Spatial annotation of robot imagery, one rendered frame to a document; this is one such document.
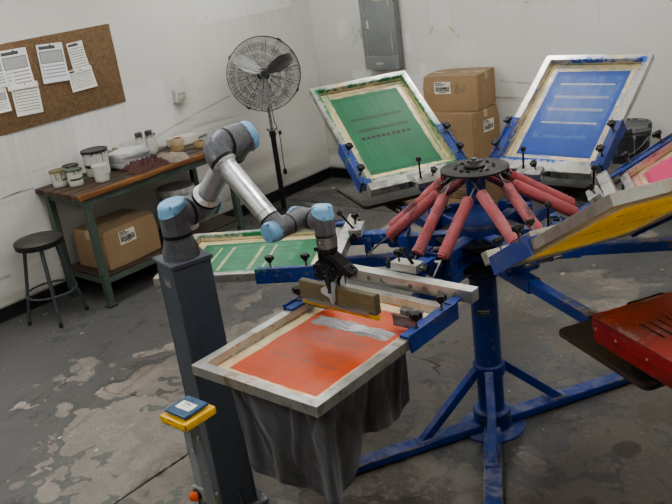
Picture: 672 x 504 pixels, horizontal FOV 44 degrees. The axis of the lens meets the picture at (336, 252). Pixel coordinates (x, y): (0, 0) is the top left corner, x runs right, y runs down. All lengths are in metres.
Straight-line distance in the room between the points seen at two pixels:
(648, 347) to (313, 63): 6.38
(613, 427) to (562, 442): 0.27
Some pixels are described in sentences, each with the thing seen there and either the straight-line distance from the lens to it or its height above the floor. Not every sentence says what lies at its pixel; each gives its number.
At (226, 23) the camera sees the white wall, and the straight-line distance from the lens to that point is 7.64.
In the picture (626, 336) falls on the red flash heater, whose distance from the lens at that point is 2.57.
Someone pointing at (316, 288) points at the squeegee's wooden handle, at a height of 1.12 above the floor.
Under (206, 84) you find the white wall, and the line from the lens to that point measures 7.46.
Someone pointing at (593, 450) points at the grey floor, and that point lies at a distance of 4.00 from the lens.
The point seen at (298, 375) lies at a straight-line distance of 2.78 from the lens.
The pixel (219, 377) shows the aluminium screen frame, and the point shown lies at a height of 0.98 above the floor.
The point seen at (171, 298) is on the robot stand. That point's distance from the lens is 3.37.
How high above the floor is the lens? 2.28
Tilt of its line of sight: 20 degrees down
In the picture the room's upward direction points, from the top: 8 degrees counter-clockwise
